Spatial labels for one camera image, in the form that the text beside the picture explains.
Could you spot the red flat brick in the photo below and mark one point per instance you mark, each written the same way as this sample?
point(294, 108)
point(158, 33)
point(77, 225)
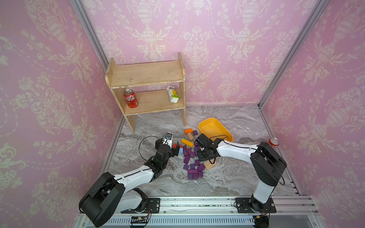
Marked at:
point(174, 145)

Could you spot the green white juice carton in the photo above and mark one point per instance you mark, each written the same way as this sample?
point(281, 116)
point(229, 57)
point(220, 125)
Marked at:
point(172, 93)

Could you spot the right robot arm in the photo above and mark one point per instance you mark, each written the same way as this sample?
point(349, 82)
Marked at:
point(267, 163)

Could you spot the red cola can on shelf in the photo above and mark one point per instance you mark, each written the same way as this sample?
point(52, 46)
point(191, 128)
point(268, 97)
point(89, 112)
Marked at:
point(130, 98)

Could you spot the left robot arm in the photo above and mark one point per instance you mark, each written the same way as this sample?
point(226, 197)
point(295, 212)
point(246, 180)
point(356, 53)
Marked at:
point(119, 193)

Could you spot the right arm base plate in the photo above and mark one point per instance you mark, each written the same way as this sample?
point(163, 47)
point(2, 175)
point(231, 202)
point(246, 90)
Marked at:
point(251, 205)

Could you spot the yellow plastic storage bin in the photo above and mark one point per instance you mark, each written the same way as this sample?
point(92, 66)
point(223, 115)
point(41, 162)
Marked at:
point(214, 129)

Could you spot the wooden two-tier shelf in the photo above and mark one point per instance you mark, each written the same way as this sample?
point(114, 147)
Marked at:
point(119, 78)

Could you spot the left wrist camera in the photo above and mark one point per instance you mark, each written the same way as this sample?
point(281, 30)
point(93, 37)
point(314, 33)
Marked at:
point(168, 139)

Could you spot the yellow long brick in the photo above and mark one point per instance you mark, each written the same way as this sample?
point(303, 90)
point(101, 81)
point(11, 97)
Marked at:
point(188, 143)

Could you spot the natural wood plank brick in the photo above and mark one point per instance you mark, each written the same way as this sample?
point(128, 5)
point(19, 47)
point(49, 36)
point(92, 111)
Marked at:
point(209, 164)

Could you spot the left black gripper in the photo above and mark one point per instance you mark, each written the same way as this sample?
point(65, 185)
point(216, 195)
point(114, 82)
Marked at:
point(175, 151)

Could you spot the red cola can on table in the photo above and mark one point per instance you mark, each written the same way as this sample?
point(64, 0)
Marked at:
point(273, 142)

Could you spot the purple brick cluster bottom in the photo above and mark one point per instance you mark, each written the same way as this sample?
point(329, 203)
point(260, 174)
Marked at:
point(195, 170)

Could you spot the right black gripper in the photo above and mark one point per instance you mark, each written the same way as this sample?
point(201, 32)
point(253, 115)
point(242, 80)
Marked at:
point(200, 157)

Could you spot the tan wood brick upright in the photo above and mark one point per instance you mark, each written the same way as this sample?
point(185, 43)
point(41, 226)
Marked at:
point(190, 136)

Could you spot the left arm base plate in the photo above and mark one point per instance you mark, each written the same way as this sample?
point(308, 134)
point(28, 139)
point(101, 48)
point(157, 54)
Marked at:
point(150, 205)

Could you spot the aluminium front rail frame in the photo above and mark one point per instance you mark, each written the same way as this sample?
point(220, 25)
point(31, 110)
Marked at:
point(219, 212)

